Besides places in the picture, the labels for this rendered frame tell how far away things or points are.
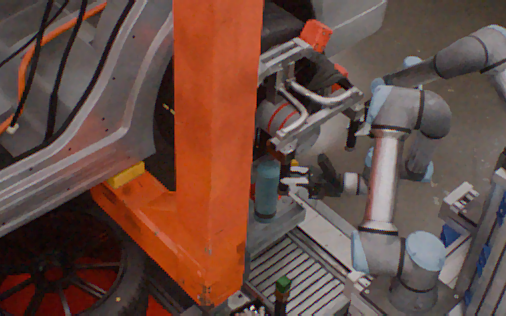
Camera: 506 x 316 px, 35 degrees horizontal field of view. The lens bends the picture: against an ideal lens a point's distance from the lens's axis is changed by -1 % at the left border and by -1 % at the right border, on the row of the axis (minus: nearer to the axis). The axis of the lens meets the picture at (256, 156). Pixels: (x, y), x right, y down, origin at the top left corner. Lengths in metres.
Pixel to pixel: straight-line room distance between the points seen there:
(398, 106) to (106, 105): 0.94
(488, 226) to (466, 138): 1.93
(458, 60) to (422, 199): 1.39
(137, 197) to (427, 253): 1.07
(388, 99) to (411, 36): 2.63
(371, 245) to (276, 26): 0.88
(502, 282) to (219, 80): 1.00
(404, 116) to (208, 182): 0.58
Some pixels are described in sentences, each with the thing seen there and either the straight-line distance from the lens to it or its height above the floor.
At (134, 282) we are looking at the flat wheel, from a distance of 2.84.
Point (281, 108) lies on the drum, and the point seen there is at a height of 0.92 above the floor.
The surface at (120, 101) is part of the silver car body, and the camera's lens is 2.68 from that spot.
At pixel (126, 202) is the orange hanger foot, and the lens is 2.84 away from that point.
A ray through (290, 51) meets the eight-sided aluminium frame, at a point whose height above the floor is 1.12.
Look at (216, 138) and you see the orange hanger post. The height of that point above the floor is 1.30.
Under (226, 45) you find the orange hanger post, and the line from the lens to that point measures 1.97.
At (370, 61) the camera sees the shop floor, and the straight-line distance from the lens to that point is 4.66.
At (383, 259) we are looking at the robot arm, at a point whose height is 1.02.
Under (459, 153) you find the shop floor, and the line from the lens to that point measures 4.20.
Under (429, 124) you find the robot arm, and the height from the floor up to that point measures 1.27.
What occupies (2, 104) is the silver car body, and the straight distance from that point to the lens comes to 3.10.
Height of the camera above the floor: 2.77
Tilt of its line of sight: 44 degrees down
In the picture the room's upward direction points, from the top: 5 degrees clockwise
